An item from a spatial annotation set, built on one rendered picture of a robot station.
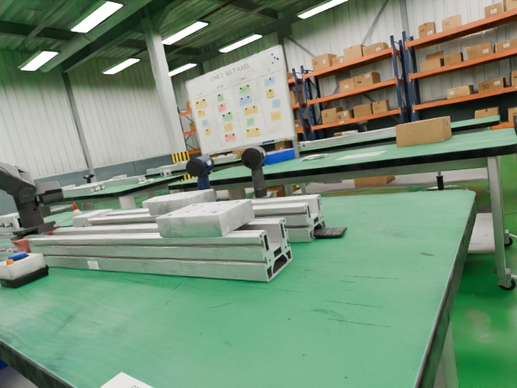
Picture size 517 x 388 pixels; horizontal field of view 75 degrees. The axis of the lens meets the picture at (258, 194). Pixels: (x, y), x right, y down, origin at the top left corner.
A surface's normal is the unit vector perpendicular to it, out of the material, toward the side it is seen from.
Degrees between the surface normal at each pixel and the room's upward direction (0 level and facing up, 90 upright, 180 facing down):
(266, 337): 0
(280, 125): 90
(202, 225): 90
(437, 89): 90
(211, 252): 90
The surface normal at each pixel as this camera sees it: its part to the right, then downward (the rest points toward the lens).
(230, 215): 0.84, -0.08
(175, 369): -0.19, -0.97
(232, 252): -0.50, 0.23
